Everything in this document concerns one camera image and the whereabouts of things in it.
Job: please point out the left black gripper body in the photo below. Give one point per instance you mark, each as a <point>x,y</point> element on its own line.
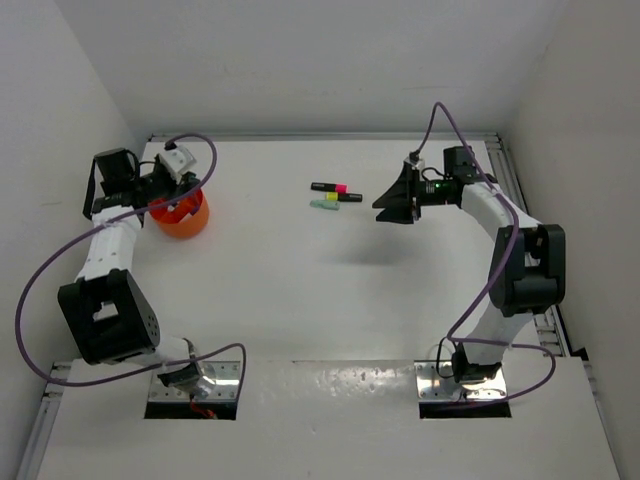
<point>157,185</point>

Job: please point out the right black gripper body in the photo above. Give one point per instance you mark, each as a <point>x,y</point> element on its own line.
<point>427,193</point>

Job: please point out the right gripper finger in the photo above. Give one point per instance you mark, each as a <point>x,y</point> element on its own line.
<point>396,215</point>
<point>400,193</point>

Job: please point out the black pink highlighter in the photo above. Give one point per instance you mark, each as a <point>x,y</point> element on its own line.
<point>328,187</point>

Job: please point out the black yellow highlighter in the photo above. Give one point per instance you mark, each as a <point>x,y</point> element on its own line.
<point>344,197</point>

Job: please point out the pale green highlighter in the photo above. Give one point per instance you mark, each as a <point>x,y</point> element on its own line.
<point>325,204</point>

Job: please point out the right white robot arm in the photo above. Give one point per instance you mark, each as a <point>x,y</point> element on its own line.
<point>527,274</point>

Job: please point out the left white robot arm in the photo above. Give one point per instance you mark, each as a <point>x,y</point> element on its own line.
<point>108,315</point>

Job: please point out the orange round organizer container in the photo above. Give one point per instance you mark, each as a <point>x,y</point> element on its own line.
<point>184,219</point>

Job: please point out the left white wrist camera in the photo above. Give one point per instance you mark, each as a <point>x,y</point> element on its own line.
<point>178,161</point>

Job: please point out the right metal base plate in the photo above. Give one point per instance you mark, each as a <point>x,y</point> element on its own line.
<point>439,386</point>

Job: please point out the metal base plate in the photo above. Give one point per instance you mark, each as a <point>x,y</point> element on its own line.
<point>439,386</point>
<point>219,383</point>

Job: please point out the right aluminium table rail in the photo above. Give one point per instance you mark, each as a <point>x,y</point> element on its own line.
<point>549,326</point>

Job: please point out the aluminium table rail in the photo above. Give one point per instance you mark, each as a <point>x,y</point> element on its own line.
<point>549,326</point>
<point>41,430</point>

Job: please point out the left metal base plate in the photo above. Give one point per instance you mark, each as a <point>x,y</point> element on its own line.
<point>219,383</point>

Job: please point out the left aluminium table rail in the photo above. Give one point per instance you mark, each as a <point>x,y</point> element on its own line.
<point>41,430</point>

